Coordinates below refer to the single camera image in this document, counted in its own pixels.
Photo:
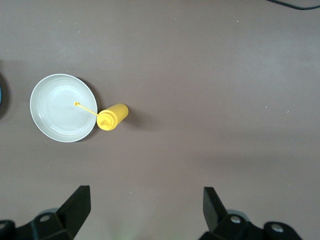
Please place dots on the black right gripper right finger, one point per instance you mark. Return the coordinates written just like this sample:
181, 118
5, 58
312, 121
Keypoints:
215, 215

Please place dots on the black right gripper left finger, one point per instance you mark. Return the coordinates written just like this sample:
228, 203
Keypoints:
70, 215

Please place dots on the yellow mustard squeeze bottle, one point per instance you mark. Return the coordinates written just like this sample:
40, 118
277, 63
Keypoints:
115, 116

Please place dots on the beige round plate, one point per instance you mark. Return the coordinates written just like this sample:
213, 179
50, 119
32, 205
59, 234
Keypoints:
57, 117

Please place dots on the blue round plate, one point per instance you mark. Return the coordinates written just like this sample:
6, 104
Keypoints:
0, 96

